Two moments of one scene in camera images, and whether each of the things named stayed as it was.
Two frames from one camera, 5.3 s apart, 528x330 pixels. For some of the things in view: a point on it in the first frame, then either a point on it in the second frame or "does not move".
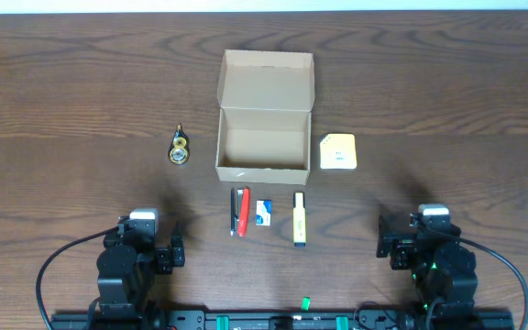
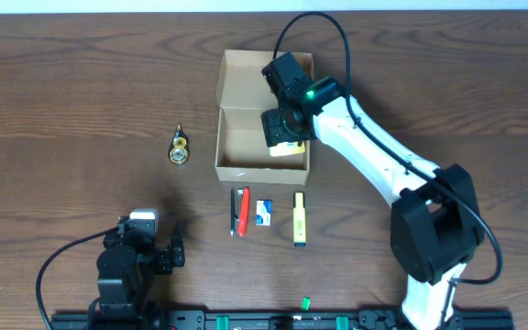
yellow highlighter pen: x=299 y=216 does not move
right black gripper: x=403 y=243 -> x=270 y=130
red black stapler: x=239 y=211 does not move
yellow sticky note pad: x=337 y=151 -> x=287 y=148
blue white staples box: x=263 y=213 does not move
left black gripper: x=172 y=256 does not move
